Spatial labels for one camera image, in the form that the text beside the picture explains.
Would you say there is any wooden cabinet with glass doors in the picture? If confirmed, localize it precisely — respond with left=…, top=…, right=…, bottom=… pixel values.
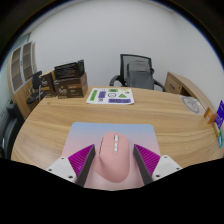
left=7, top=41, right=44, bottom=119

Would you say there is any wooden side desk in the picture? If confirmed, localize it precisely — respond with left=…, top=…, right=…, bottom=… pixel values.
left=164, top=71, right=208, bottom=104

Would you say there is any green and purple sticker sheet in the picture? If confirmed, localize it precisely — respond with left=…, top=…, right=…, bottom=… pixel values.
left=85, top=87, right=135, bottom=106

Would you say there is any pink-blue gradient mouse pad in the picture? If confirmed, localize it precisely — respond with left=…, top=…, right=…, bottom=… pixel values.
left=61, top=121, right=162, bottom=192

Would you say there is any black leather armchair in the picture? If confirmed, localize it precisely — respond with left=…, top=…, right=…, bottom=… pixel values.
left=0, top=101, right=26, bottom=159

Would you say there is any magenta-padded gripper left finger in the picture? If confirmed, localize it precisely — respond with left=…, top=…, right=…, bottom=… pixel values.
left=45, top=143, right=97, bottom=188

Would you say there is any pink computer mouse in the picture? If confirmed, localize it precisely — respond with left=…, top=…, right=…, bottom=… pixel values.
left=92, top=131, right=133, bottom=183

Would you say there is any black mesh office chair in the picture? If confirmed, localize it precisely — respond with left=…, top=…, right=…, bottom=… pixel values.
left=109, top=53, right=167, bottom=93

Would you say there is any purple standing package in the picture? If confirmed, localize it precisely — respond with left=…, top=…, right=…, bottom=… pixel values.
left=214, top=99, right=224, bottom=130

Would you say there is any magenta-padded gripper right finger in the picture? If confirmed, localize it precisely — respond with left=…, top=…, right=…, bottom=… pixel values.
left=132, top=143, right=183, bottom=186

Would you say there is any large brown cardboard box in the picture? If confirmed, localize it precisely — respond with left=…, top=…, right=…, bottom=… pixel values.
left=53, top=72, right=89, bottom=100

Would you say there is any pale yellow box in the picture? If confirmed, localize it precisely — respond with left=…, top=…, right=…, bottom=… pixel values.
left=213, top=122, right=222, bottom=138

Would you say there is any black box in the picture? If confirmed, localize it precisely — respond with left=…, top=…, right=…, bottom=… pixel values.
left=53, top=59, right=85, bottom=81

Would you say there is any small black swivel chair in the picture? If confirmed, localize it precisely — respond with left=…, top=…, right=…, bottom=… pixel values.
left=25, top=70, right=46, bottom=105

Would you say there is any small dark brown box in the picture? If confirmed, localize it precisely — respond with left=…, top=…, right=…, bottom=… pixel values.
left=39, top=72, right=57, bottom=99

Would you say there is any paper with round print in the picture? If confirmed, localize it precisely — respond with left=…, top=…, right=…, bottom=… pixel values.
left=181, top=95, right=205, bottom=115

